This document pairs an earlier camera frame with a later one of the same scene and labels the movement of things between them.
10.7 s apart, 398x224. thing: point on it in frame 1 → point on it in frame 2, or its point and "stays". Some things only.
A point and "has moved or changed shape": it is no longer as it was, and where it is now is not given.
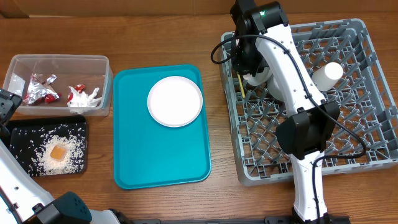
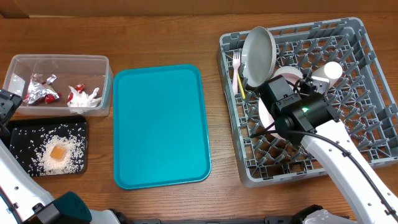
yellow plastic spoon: (240, 85) stays
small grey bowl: (274, 89) has moved or changed shape
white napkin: (82, 102) stays
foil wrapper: (39, 90) stays
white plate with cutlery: (175, 101) → (267, 117)
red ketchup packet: (79, 88) stays
